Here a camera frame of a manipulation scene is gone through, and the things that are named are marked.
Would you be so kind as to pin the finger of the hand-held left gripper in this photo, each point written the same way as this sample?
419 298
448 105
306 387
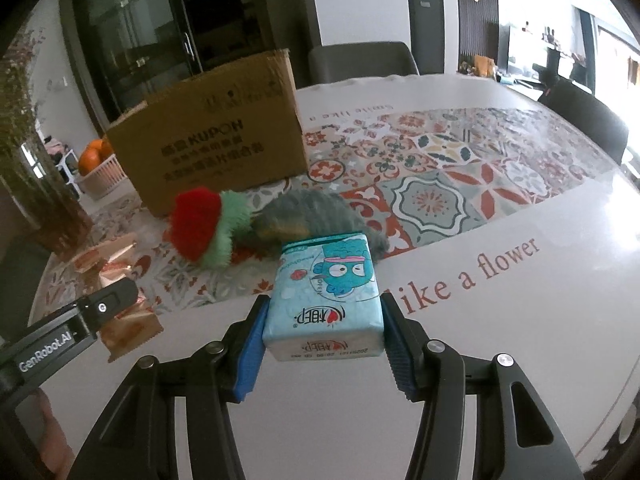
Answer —
112 300

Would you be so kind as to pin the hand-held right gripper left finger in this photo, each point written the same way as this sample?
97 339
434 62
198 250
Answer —
250 360

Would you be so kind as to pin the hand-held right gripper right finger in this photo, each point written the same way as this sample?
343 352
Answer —
400 355

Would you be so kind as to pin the light blue tissue pack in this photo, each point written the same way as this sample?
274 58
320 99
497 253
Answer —
325 300

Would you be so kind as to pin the brown cardboard box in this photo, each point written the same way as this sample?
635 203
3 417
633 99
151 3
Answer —
210 150

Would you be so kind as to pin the person's left forearm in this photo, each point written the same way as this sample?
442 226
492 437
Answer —
52 430

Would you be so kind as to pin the grey dining chair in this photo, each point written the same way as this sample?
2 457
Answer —
585 115
20 280

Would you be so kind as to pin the glass vase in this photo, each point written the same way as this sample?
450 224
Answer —
45 210

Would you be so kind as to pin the red and green plush flower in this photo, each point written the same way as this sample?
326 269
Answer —
195 220

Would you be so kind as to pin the white basket of oranges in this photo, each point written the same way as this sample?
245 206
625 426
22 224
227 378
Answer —
102 177

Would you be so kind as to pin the orange fruit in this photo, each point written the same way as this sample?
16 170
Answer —
90 157
106 146

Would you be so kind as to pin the grey-green plush toy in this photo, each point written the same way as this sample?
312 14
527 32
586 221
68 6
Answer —
310 210

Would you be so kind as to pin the dried purple flower bouquet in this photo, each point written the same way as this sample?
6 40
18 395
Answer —
15 110

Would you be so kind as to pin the dark glass door cabinet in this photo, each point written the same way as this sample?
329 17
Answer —
150 25

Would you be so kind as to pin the grey chair back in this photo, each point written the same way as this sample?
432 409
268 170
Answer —
360 62

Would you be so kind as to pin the cluttered white desk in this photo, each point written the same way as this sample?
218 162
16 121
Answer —
520 80

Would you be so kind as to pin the grey interior door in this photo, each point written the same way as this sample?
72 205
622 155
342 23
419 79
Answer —
425 10

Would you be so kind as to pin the dark slatted wall panel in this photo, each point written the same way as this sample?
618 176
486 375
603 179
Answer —
487 20

